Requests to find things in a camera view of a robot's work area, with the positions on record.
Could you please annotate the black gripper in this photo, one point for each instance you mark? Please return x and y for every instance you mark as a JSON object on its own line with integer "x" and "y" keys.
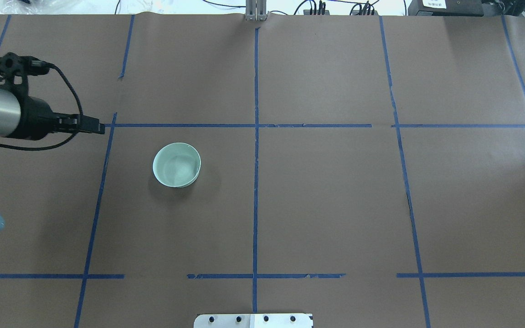
{"x": 35, "y": 119}

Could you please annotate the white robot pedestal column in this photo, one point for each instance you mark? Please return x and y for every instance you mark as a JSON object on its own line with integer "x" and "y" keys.
{"x": 255, "y": 320}

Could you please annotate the black device with label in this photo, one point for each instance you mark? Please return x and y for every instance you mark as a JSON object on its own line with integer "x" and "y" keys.
{"x": 472, "y": 8}

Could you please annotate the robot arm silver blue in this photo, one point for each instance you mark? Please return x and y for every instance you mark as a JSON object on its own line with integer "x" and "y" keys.
{"x": 10, "y": 114}

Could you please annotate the aluminium frame post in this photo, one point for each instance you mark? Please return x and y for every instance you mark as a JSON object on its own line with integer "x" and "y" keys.
{"x": 256, "y": 10}

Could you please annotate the mint green bowl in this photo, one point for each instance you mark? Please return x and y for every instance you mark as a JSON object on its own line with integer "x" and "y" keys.
{"x": 177, "y": 165}

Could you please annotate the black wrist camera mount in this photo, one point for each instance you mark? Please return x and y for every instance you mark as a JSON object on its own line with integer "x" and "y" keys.
{"x": 15, "y": 70}

